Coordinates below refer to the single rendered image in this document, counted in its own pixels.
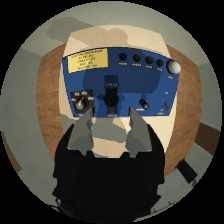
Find blue control console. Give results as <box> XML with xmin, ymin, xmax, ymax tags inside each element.
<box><xmin>62</xmin><ymin>47</ymin><xmax>181</xmax><ymax>118</ymax></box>

